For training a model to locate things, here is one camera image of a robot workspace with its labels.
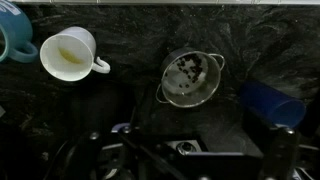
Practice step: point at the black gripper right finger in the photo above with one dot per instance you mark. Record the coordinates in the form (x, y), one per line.
(281, 153)

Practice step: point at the white ceramic mug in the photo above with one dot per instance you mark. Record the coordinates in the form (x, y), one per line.
(80, 40)

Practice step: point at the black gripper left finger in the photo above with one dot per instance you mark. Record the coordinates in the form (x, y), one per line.
(83, 156)

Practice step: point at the teal ceramic mug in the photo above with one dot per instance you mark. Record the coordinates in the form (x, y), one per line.
(16, 28)

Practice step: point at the small steel strainer bowl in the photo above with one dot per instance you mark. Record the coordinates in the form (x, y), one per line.
(190, 91)

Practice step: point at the blue plastic cup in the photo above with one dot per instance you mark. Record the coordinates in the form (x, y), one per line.
(270, 103)

